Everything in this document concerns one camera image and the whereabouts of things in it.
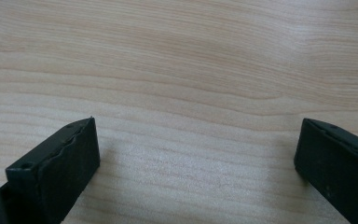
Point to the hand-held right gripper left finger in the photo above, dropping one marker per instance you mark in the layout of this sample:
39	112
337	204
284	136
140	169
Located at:
59	168

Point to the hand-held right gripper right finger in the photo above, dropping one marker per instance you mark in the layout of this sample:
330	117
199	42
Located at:
338	168

